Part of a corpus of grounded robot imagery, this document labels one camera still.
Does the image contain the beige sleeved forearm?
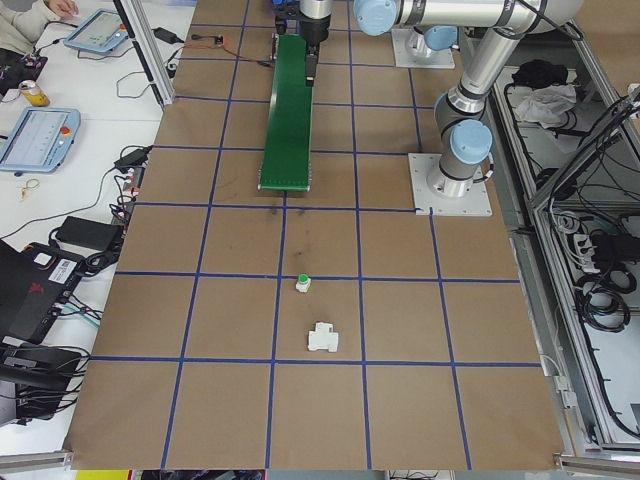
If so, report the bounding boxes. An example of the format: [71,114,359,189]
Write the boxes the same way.
[0,0,57,56]

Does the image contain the bare hand of beige sleeve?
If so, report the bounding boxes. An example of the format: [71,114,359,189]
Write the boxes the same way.
[43,0,80,22]

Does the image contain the green conveyor belt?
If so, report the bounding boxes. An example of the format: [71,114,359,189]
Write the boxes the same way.
[257,32,317,194]

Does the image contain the red and white connector hub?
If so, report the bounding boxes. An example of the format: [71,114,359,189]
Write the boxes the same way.
[121,167,147,197]

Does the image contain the light blue teach pendant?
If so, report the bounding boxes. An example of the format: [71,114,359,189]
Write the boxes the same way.
[63,8,132,55]
[0,107,82,175]

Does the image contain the black cloth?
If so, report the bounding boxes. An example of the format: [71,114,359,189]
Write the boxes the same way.
[512,59,570,87]

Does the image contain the white cloth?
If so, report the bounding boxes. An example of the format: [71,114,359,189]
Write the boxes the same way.
[514,83,580,129]

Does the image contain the large black power adapter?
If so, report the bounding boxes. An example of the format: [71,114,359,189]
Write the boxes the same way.
[53,215,125,249]

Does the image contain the yellow drink can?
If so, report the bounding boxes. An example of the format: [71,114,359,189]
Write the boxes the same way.
[18,79,51,108]

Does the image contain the black case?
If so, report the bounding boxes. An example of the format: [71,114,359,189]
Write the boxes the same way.
[0,49,50,97]

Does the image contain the white power strip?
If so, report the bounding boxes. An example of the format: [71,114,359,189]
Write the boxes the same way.
[569,233,601,274]

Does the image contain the black adapter block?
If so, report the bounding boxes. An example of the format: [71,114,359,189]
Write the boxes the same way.
[592,232,627,262]

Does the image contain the black laptop with red logo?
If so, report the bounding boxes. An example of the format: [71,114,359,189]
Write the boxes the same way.
[0,238,87,346]

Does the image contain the black docking device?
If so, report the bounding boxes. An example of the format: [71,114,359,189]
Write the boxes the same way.
[0,343,89,424]

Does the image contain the aluminium extrusion bar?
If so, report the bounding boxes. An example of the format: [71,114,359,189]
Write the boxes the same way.
[552,451,640,477]
[0,448,76,474]

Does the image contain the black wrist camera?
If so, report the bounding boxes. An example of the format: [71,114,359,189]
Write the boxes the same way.
[272,0,301,35]

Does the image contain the small circuit board red wires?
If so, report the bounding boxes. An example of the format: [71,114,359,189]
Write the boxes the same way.
[187,33,275,69]

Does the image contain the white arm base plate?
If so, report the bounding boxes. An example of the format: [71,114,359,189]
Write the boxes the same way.
[408,152,494,219]
[392,27,456,69]

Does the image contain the aluminium extrusion post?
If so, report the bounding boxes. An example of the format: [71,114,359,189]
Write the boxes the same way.
[112,0,176,107]

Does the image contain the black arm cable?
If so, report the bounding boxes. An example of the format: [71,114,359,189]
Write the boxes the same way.
[509,0,585,41]

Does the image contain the V-shaped metal bar frame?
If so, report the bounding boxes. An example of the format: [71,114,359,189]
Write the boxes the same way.
[487,0,640,454]

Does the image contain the black cable coil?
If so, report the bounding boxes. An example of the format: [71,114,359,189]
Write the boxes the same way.
[573,279,632,334]

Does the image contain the small metal bracket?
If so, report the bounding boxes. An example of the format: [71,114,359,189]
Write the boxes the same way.
[552,374,577,410]

